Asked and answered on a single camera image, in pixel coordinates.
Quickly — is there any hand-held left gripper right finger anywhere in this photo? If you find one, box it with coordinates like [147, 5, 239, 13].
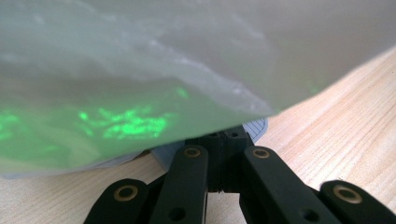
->
[223, 124, 255, 194]

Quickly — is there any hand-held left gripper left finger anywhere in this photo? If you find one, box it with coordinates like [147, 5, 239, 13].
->
[185, 131, 226, 192]

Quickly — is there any grey-blue pedal trash can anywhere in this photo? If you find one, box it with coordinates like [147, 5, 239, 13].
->
[0, 117, 269, 181]

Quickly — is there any white plastic bin bag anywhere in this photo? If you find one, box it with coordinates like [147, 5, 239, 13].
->
[0, 0, 396, 175]

